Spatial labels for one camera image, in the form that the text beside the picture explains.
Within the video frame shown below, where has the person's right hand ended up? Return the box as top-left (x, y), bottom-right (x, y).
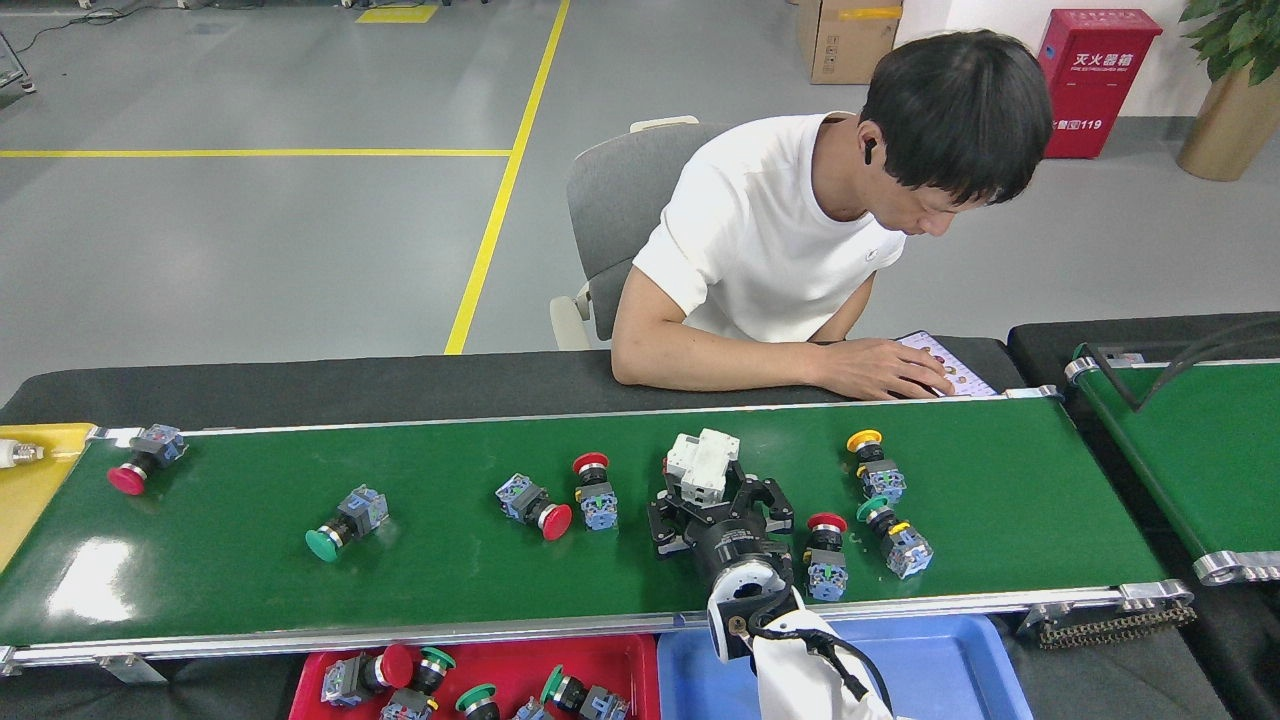
top-left (805, 338), bottom-right (956, 403)

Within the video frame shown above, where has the smartphone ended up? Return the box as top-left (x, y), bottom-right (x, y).
top-left (895, 330), bottom-right (999, 399)

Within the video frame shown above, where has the cardboard box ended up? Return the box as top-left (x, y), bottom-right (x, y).
top-left (795, 0), bottom-right (904, 86)

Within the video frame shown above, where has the potted green plant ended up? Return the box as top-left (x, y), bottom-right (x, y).
top-left (1175, 0), bottom-right (1280, 183)

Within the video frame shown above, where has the blue plastic tray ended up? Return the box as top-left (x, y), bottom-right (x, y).
top-left (657, 613), bottom-right (1033, 720)

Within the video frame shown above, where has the narrow green conveyor belt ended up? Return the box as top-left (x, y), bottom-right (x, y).
top-left (1063, 345), bottom-right (1280, 587)

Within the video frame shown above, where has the red mushroom push button switch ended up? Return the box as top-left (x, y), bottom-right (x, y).
top-left (320, 643), bottom-right (416, 709)
top-left (804, 512), bottom-right (850, 603)
top-left (106, 424), bottom-right (188, 497)
top-left (572, 452), bottom-right (619, 532)
top-left (495, 473), bottom-right (574, 542)

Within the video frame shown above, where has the yellow mushroom push button switch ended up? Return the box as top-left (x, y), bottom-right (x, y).
top-left (846, 429), bottom-right (908, 504)

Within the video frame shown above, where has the red fire extinguisher box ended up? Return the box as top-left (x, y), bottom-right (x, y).
top-left (1035, 8), bottom-right (1164, 159)

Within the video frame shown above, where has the white circuit breaker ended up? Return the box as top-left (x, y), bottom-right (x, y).
top-left (665, 428), bottom-right (743, 506)

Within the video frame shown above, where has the black belt guide bar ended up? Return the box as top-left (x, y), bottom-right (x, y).
top-left (1085, 318), bottom-right (1280, 413)

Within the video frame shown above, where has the long green conveyor belt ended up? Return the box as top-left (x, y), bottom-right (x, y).
top-left (0, 385), bottom-right (1198, 673)

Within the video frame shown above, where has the yellow plastic tray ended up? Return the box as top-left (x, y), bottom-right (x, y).
top-left (0, 422), bottom-right (96, 571)

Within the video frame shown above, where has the grey office chair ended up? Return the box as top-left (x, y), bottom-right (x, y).
top-left (548, 115), bottom-right (736, 351)

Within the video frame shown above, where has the person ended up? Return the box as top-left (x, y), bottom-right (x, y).
top-left (610, 28), bottom-right (1056, 386)

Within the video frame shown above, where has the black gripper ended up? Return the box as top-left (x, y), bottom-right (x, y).
top-left (647, 476), bottom-right (797, 593)

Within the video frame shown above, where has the black drive chain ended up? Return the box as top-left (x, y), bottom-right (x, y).
top-left (1020, 598), bottom-right (1198, 651)

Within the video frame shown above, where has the red plastic tray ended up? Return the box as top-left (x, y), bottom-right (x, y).
top-left (288, 633), bottom-right (661, 720)

